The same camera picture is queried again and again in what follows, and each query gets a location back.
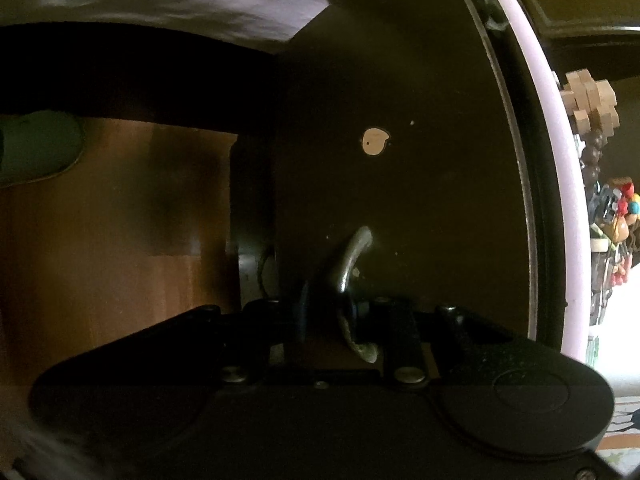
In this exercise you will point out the dark green slipper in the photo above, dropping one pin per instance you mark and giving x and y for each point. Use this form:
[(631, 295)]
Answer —
[(39, 146)]

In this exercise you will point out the wooden burr puzzle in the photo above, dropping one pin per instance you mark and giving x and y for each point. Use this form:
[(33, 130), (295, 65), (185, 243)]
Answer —
[(589, 104)]

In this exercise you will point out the dark drawer front panel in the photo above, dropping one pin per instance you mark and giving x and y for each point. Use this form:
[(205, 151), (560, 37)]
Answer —
[(389, 115)]

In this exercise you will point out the metal drawer handle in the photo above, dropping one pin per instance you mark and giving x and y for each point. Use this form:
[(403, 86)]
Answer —
[(343, 280)]

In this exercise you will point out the pink foam table mat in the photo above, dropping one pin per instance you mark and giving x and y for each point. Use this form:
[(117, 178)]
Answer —
[(560, 211)]

